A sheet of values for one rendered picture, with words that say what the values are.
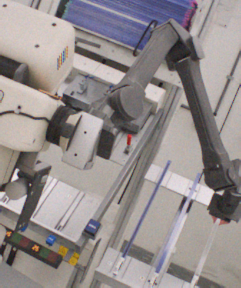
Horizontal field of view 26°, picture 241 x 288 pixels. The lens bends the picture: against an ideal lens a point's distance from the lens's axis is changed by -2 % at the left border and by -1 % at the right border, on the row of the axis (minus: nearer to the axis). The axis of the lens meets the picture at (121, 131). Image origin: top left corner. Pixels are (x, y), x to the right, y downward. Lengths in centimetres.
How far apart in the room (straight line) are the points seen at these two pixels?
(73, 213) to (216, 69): 200
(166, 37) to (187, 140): 221
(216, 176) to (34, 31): 65
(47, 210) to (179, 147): 191
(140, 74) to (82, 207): 70
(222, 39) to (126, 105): 246
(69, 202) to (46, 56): 87
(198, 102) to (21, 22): 57
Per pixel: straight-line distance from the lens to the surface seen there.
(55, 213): 181
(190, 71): 147
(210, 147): 144
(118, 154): 197
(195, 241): 370
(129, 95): 117
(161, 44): 139
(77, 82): 212
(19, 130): 103
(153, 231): 373
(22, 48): 108
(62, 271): 215
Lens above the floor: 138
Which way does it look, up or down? 9 degrees down
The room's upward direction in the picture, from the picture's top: 22 degrees clockwise
